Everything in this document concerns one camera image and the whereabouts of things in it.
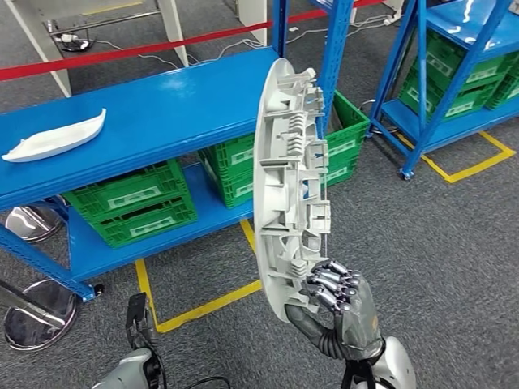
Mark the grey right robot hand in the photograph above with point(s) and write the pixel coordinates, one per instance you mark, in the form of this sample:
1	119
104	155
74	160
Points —
356	322

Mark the grey plastic wheel hubcap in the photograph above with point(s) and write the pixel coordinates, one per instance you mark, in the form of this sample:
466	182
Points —
276	188

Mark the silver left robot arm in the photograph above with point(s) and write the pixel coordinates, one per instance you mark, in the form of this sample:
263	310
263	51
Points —
125	373

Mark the blue metal shelf rack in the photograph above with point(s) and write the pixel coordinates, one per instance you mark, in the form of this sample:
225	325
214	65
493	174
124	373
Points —
162	107
422	64

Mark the white plastic trim part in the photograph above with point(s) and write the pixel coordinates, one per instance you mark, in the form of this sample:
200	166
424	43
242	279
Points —
53	142

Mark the white desk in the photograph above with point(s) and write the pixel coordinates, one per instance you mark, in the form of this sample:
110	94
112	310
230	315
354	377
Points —
172	32
252	19

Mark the red barrier belt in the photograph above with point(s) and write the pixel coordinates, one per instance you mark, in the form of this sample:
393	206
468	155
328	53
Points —
122	52

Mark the black power strip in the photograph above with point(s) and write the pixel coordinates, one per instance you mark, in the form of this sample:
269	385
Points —
71	40

